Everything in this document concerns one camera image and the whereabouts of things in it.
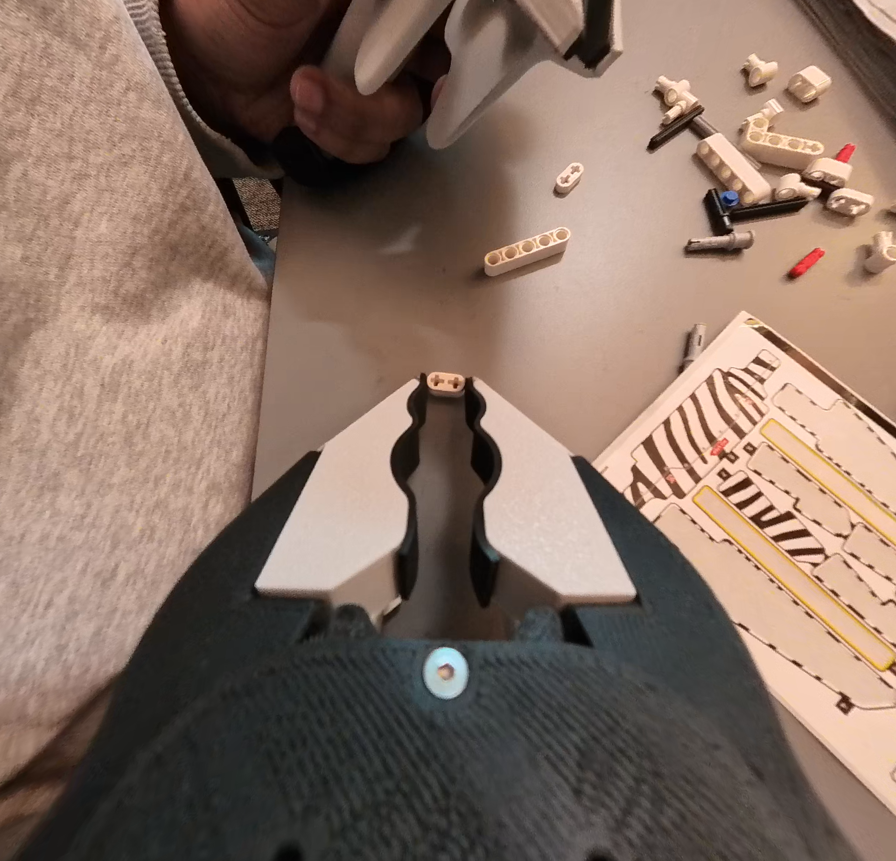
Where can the person's grey sweatshirt torso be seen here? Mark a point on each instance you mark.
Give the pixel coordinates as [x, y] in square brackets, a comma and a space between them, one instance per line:
[105, 350]

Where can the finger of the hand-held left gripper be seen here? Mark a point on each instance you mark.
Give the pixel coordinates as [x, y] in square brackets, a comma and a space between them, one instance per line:
[539, 7]

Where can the pile of lego pieces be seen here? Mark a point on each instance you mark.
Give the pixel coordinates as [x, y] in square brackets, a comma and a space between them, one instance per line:
[731, 168]

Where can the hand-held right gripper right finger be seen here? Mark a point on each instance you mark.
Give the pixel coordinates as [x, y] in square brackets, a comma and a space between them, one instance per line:
[560, 525]

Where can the person's left forearm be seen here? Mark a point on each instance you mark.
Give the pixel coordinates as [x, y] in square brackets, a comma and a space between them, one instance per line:
[150, 49]

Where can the zebra striped sticker sheet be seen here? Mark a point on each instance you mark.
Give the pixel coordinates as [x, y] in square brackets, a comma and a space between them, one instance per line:
[735, 595]

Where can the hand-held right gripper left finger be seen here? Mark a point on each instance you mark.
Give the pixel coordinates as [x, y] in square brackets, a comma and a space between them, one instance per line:
[336, 518]

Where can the white five-hole lego beam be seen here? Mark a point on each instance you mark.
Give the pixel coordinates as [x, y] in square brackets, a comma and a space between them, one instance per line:
[526, 250]

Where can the grey lego pin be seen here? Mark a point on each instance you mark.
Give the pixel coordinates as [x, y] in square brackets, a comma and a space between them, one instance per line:
[691, 346]

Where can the white two-hole lego liftarm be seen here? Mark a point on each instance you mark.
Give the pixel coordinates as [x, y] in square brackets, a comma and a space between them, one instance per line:
[569, 178]
[446, 383]

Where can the person's left hand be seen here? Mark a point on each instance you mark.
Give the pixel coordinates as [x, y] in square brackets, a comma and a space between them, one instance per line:
[252, 42]

